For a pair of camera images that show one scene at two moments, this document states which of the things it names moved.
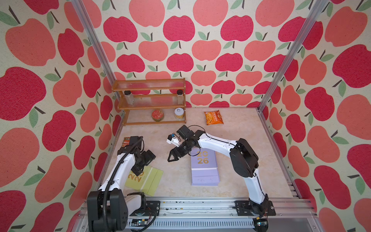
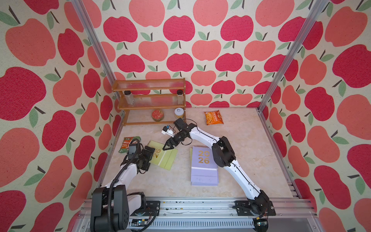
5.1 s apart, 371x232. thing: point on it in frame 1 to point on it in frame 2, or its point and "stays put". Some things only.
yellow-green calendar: [147, 181] to [164, 158]
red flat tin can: [157, 115] stays put
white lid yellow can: [179, 113] stays put
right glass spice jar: [180, 96] stays put
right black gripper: [178, 154] to [168, 143]
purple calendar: [205, 177] stays put
